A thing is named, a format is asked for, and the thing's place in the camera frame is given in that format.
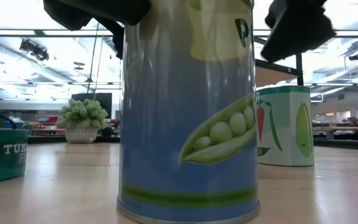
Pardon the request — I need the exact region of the teal Tuna Fish can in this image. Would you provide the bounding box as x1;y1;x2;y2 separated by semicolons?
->
0;128;30;185

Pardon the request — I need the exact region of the white mixed vegetables can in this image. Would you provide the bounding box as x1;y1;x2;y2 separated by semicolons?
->
255;85;316;167

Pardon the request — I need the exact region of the black hanging cable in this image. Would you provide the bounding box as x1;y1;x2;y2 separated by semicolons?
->
86;21;101;94

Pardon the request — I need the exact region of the red storage cabinet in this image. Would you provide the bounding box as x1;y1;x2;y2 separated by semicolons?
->
35;115;67;136

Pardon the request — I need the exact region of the wooden tray board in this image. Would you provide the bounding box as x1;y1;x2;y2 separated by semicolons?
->
253;37;305;88

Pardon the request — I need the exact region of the green plant in white pot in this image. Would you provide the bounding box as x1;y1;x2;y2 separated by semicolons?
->
55;98;109;144

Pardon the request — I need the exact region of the long wooden table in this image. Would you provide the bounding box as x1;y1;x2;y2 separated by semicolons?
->
311;125;358;141

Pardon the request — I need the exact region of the black monitor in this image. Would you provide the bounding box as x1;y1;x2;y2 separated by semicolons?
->
71;92;113;119

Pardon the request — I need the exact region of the tall blue Peas can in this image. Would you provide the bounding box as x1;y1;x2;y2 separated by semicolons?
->
116;0;260;224

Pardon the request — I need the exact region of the black ceiling-mounted device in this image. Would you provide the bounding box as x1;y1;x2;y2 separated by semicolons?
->
19;39;50;62

